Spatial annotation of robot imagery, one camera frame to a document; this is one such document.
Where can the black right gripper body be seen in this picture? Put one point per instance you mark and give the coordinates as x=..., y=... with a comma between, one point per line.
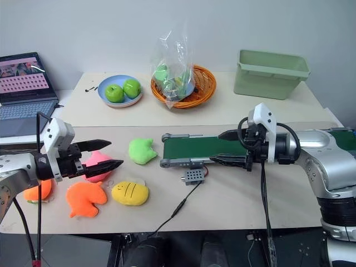
x=256, y=147

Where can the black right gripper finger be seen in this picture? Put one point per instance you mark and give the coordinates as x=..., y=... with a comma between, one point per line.
x=229, y=135
x=231, y=162

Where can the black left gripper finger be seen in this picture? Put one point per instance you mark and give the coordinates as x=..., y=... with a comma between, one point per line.
x=96, y=144
x=104, y=167

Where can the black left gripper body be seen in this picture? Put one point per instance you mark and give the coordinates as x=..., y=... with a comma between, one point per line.
x=69, y=162

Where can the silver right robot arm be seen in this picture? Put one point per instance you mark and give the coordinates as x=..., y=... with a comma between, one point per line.
x=317, y=155

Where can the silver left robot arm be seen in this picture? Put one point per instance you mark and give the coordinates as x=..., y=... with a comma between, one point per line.
x=16, y=169

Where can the green conveyor belt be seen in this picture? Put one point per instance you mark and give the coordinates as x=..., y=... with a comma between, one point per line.
x=200, y=147

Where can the grey sensor box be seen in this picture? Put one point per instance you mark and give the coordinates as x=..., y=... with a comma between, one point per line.
x=193, y=176

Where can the pink plush toy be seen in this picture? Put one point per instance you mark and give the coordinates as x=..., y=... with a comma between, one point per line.
x=97, y=160

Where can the yellow plush toy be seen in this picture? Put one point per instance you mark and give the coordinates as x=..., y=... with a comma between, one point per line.
x=130, y=193

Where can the green plush toy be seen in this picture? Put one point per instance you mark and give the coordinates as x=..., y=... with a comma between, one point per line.
x=142, y=151

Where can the orange red plush toy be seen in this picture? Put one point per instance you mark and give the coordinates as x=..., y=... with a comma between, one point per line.
x=33, y=192

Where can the light blue plate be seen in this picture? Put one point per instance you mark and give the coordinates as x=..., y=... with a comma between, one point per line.
x=122, y=103

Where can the orange woven basket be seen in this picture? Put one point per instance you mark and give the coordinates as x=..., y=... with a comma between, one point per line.
x=204, y=89

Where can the green apple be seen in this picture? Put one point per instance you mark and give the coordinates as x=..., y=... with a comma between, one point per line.
x=132, y=87
x=114, y=93

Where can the small black screws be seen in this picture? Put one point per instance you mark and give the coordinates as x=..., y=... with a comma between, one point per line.
x=90, y=89

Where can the light green plastic bin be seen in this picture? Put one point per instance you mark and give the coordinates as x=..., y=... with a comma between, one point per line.
x=267, y=75

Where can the clear plastic bag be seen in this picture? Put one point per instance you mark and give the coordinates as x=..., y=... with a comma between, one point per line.
x=172, y=75

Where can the grey open laptop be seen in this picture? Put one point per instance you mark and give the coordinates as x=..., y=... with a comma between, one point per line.
x=23, y=91

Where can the dark rounded shape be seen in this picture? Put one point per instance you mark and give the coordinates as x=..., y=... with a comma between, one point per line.
x=151, y=251
x=214, y=254

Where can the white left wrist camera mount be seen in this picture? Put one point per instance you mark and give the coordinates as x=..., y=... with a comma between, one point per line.
x=57, y=133

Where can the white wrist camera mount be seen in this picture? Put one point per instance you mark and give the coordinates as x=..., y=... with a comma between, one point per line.
x=265, y=116
x=57, y=133

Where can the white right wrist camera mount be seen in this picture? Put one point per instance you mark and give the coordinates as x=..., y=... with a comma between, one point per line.
x=265, y=116

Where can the black table frame leg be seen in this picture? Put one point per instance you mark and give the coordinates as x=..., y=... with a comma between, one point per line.
x=118, y=250

